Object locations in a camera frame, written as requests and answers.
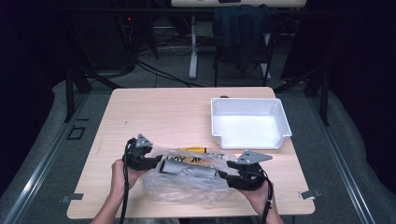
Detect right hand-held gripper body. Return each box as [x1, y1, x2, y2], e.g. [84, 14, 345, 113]
[231, 149, 274, 191]

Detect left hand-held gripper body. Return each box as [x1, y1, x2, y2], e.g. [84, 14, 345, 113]
[122, 133, 155, 172]

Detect dark grey cylinder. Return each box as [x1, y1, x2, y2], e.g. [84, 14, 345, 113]
[159, 159, 219, 179]

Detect clear plastic bag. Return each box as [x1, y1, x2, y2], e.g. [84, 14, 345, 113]
[141, 145, 241, 206]

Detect person's right hand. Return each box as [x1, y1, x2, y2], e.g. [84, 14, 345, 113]
[238, 181, 275, 217]

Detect person's left hand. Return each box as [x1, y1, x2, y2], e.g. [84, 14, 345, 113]
[110, 158, 148, 196]

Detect white plastic tray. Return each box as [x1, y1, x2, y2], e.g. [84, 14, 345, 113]
[210, 97, 293, 151]

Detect grey tape piece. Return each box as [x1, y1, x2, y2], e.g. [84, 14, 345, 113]
[60, 192, 85, 204]
[298, 188, 322, 201]

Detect black tape square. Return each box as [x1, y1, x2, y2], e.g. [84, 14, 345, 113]
[66, 125, 87, 141]

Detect black metal stand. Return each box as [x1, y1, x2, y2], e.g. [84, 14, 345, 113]
[63, 66, 77, 123]
[319, 66, 331, 127]

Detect black chair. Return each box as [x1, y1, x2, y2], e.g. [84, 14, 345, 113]
[212, 31, 276, 88]

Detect white desk leg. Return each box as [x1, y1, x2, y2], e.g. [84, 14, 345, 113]
[189, 15, 199, 80]

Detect dark jacket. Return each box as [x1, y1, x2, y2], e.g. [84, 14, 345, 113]
[213, 4, 272, 74]

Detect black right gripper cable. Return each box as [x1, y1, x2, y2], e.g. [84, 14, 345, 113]
[260, 167, 276, 224]

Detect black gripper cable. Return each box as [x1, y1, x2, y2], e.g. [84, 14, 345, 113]
[260, 167, 276, 224]
[119, 138, 138, 224]

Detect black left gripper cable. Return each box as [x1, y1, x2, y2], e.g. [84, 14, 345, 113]
[119, 138, 138, 224]

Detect black floor cables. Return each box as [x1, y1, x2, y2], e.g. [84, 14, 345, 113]
[135, 59, 204, 89]

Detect aluminium rail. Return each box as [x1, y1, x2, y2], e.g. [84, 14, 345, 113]
[2, 92, 92, 224]
[305, 95, 376, 224]

